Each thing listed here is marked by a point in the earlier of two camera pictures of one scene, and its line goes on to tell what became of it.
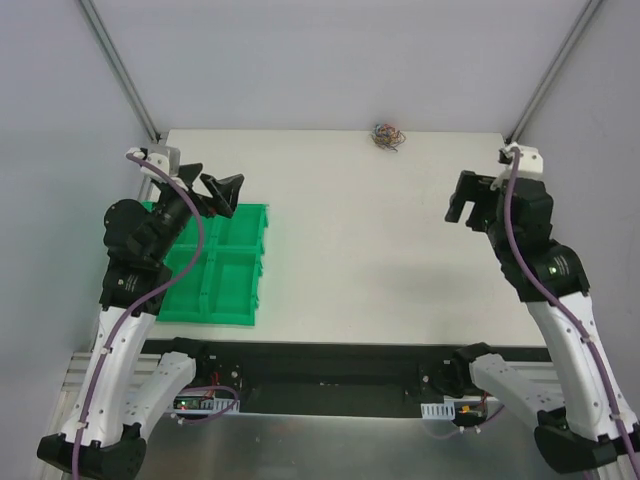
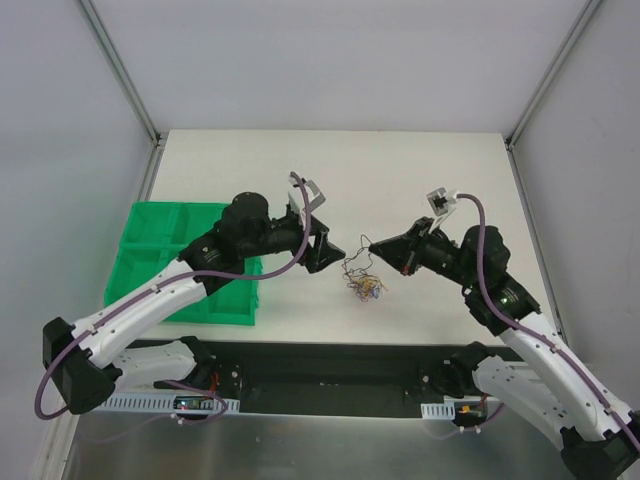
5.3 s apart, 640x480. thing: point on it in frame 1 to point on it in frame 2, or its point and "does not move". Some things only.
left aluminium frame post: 120,70 does not move
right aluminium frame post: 572,39 does not move
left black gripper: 194,191 to 310,245
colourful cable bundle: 387,137 to 364,284
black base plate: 340,377 does not move
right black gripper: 477,198 to 415,248
